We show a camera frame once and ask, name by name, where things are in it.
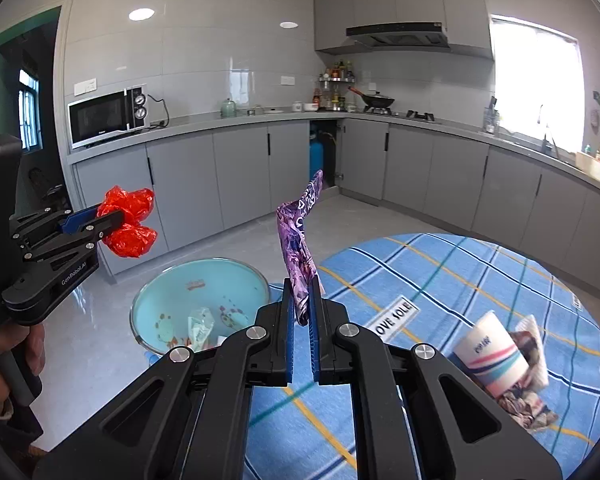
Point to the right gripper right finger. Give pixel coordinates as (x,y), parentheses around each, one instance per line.
(344,353)

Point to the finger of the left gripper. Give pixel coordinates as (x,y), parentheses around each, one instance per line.
(72,224)
(81,247)

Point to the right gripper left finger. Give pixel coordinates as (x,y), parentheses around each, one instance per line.
(260,355)

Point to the red plastic bag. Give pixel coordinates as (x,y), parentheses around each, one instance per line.
(131,239)

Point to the purple snack wrapper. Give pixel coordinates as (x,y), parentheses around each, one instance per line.
(297,257)

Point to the clear printed plastic bag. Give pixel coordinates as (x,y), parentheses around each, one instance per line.
(209,343)

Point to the pale green plastic bag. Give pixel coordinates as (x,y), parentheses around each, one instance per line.
(200,324)

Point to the light blue trash bin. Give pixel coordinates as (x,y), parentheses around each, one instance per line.
(233,291)

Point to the kitchen faucet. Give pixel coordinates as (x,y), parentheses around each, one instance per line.
(547,142)

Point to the person's left hand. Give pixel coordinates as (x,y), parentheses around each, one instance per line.
(33,340)

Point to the white microwave oven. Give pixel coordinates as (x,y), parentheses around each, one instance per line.
(104,117)

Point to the grey base cabinets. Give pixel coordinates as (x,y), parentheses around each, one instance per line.
(210,176)

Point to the white paper cup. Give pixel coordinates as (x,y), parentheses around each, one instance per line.
(491,355)

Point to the blue plaid tablecloth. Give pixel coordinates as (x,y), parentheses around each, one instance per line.
(424,287)

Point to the crumpled printed paper packet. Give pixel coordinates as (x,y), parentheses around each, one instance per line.
(522,400)

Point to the green ceramic jar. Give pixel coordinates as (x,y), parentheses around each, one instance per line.
(228,108)

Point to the blue gas cylinder under counter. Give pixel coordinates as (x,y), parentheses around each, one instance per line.
(316,154)

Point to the gas stove burner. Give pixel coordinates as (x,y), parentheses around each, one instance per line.
(421,117)

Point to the spice rack with bottles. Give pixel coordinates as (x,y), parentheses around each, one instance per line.
(331,89)

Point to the black wok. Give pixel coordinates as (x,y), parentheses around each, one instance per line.
(373,100)

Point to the utensil holder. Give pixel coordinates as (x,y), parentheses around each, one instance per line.
(490,116)

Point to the cream plastic basin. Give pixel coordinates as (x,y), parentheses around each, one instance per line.
(589,165)

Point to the black range hood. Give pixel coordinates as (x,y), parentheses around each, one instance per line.
(401,36)

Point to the bright window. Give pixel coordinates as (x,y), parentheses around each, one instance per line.
(539,82)

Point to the grey upper cabinets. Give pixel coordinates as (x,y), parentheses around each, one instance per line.
(466,22)

